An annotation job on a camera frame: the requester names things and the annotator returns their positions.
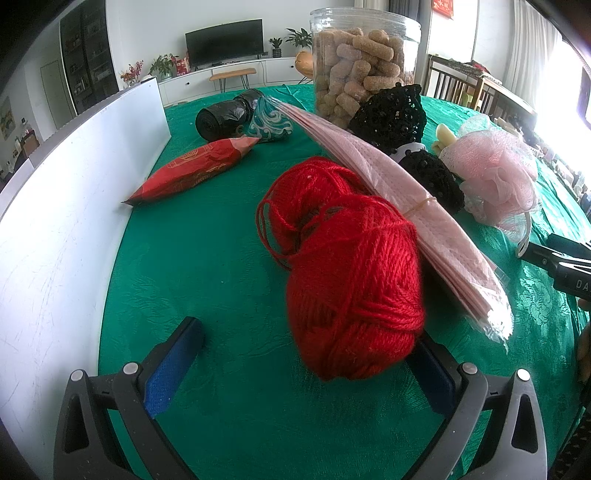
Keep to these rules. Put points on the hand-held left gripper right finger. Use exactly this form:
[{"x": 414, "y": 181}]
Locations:
[{"x": 436, "y": 383}]

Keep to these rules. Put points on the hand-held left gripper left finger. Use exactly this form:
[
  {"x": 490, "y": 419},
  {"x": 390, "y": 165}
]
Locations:
[{"x": 173, "y": 369}]

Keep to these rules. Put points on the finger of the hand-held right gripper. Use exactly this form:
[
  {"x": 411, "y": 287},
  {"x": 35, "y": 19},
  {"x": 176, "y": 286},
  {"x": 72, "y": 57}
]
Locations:
[
  {"x": 549, "y": 261},
  {"x": 570, "y": 244}
]

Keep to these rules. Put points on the pink bath loofah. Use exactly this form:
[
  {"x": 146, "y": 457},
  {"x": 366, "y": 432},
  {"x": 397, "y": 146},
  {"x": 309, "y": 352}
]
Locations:
[{"x": 496, "y": 170}]

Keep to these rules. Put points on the red yarn ball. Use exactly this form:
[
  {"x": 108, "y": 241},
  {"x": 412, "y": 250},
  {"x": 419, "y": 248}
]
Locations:
[{"x": 355, "y": 286}]

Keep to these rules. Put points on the pink plastic bag bundle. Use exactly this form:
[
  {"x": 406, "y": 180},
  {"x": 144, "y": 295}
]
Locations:
[{"x": 397, "y": 194}]

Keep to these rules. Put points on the person's right hand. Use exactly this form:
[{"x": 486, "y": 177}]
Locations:
[{"x": 584, "y": 355}]

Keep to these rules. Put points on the green tablecloth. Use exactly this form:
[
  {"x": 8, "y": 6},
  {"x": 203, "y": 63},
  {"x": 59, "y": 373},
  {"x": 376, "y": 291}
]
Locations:
[{"x": 207, "y": 258}]

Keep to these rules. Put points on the wooden dining table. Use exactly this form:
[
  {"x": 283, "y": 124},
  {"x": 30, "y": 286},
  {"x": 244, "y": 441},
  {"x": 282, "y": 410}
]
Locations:
[{"x": 505, "y": 99}]

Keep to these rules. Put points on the cream plastic item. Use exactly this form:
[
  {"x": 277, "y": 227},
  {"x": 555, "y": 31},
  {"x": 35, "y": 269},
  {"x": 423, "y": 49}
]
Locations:
[{"x": 443, "y": 138}]

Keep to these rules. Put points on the white board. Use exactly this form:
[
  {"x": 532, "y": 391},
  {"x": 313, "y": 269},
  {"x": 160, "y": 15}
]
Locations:
[{"x": 69, "y": 230}]

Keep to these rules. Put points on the white curtain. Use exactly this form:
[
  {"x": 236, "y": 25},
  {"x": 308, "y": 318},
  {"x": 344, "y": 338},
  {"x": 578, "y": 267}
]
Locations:
[{"x": 533, "y": 50}]

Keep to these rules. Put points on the red snack packet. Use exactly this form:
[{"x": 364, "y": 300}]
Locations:
[{"x": 194, "y": 170}]

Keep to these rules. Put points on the dark wooden dining chair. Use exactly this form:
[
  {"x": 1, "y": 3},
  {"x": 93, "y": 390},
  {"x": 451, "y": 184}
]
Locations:
[{"x": 445, "y": 81}]

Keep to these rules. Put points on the black trash bag roll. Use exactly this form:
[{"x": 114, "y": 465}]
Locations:
[{"x": 219, "y": 117}]

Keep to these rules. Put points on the teal patterned pouch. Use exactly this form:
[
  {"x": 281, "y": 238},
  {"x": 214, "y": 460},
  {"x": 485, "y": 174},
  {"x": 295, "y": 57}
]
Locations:
[{"x": 270, "y": 124}]

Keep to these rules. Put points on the clear jar of brown snacks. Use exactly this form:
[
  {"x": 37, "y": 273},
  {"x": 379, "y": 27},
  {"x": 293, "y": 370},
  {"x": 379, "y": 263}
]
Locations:
[{"x": 355, "y": 69}]

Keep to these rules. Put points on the red flower arrangement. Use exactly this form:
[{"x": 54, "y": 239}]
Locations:
[{"x": 131, "y": 74}]

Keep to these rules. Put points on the wooden bench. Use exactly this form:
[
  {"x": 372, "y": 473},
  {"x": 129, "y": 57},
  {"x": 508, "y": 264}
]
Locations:
[{"x": 233, "y": 73}]

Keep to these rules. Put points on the red gift box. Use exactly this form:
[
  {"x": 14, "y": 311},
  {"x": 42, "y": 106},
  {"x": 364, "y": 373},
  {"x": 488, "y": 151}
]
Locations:
[{"x": 181, "y": 65}]

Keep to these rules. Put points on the leafy potted plant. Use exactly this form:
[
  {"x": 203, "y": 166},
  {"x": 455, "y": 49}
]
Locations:
[{"x": 162, "y": 65}]

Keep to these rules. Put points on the orange chair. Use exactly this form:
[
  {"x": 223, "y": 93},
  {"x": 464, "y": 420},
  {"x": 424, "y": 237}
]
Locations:
[{"x": 304, "y": 64}]

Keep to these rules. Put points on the white television cabinet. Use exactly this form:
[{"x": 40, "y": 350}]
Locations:
[{"x": 277, "y": 71}]

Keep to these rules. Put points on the black display cabinet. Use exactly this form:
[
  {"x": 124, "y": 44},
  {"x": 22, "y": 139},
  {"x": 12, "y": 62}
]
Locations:
[{"x": 90, "y": 55}]

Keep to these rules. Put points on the black television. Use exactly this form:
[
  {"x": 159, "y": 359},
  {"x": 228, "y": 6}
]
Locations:
[{"x": 225, "y": 41}]

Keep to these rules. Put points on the large green potted plant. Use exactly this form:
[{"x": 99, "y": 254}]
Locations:
[{"x": 300, "y": 38}]

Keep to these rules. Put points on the small green potted plant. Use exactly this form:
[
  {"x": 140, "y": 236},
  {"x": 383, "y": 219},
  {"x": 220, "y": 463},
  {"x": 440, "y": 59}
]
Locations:
[{"x": 275, "y": 45}]

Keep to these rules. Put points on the red wall decoration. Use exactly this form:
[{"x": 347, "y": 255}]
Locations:
[{"x": 442, "y": 8}]

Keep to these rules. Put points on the framed wall picture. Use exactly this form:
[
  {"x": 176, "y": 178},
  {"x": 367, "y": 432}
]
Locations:
[{"x": 5, "y": 115}]

